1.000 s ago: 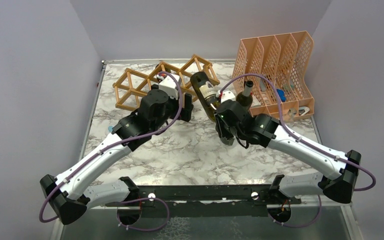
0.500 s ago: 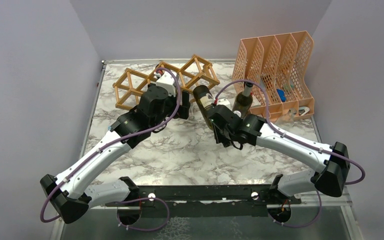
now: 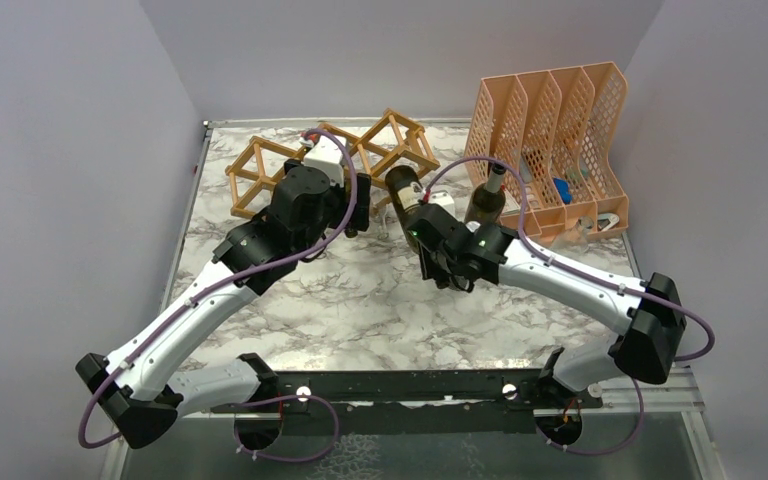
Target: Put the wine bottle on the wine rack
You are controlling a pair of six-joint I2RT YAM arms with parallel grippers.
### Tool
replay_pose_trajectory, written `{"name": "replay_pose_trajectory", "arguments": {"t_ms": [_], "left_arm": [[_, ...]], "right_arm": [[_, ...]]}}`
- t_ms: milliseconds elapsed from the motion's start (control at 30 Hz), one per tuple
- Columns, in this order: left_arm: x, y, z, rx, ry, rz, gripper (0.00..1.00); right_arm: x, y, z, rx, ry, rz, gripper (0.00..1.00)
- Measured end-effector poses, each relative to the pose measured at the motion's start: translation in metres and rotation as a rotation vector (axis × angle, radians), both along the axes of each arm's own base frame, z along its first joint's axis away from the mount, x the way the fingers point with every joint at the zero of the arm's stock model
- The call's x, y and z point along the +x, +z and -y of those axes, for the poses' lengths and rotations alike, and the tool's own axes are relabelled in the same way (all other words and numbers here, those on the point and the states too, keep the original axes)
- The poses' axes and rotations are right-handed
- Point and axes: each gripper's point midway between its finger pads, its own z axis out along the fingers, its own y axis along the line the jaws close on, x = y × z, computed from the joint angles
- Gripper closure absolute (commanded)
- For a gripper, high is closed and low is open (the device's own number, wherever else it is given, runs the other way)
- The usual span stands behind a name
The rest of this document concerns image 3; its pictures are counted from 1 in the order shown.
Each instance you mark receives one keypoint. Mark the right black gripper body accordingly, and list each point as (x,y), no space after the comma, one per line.
(436,264)

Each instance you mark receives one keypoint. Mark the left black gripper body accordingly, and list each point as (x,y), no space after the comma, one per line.
(337,208)

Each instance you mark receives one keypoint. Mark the square clear glass bottle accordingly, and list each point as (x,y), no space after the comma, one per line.
(379,221)

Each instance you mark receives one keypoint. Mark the green wine bottle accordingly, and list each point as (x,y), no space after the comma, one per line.
(405,191)
(488,199)

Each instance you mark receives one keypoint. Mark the wooden lattice wine rack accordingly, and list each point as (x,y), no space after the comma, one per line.
(393,138)

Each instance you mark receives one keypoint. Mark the clear bottle silver cap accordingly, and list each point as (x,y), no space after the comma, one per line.
(473,226)

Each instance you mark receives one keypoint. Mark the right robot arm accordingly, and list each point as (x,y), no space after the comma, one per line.
(643,316)

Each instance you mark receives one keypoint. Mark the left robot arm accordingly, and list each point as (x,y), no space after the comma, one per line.
(137,390)

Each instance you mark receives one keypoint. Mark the frosted clear bottle right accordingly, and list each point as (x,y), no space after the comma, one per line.
(573,243)

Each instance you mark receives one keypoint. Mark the peach plastic file organizer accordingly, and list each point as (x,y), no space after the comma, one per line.
(556,128)

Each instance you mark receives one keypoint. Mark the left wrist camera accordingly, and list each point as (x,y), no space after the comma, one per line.
(325,154)

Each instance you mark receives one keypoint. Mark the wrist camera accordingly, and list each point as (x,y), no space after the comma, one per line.
(325,154)
(443,199)

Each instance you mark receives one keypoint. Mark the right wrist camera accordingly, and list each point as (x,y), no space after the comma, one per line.
(443,199)

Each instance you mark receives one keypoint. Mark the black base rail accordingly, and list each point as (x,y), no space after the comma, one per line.
(400,402)

